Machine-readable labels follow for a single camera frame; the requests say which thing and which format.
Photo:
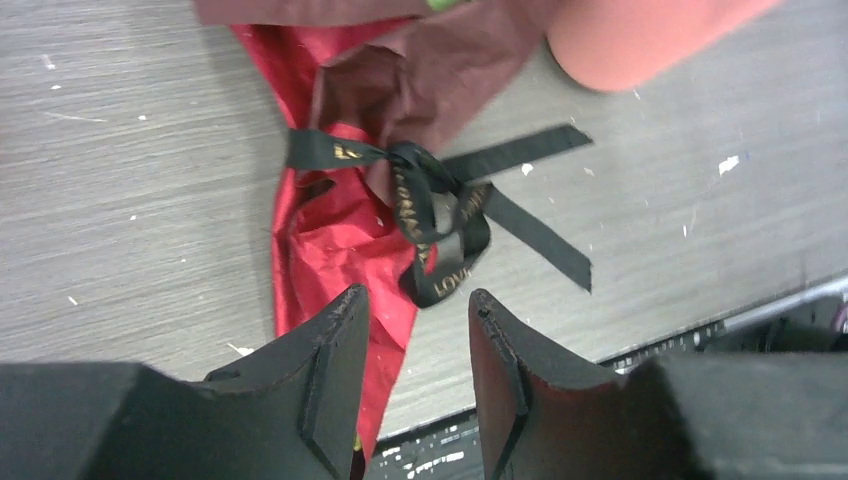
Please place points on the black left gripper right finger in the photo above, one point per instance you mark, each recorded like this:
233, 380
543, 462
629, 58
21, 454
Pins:
629, 417

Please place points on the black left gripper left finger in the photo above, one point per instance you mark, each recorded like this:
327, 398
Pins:
286, 411

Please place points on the black ribbon gold lettering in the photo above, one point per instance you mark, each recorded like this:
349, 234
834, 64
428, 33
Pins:
444, 208

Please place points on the maroon and red wrapping paper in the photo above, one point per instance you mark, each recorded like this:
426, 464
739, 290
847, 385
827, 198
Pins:
377, 72

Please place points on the pink flower bouquet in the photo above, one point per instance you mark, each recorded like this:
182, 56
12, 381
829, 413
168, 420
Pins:
443, 5

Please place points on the pink cylindrical vase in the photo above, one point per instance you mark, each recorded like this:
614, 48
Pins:
616, 45

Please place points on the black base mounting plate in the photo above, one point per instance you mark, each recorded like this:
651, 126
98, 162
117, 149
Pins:
596, 397

